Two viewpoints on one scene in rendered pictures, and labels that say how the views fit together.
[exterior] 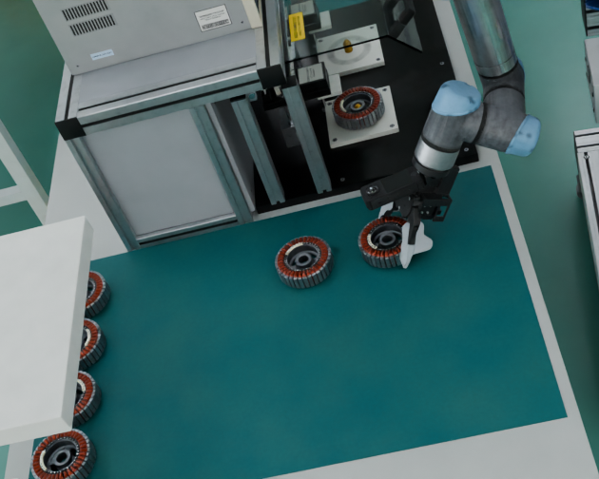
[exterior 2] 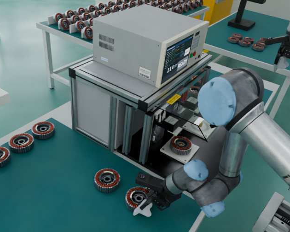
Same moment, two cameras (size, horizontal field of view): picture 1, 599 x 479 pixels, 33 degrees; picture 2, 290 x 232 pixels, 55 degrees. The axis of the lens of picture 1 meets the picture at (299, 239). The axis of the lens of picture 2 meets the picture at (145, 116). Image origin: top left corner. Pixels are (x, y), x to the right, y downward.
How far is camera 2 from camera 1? 0.86 m
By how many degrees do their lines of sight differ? 16
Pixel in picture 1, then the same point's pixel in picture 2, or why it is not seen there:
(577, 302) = not seen: outside the picture
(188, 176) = (101, 119)
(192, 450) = not seen: outside the picture
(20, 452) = not seen: outside the picture
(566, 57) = (286, 189)
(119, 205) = (76, 112)
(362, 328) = (95, 223)
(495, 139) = (199, 199)
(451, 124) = (184, 177)
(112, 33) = (110, 54)
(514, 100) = (222, 190)
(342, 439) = not seen: outside the picture
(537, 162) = (246, 214)
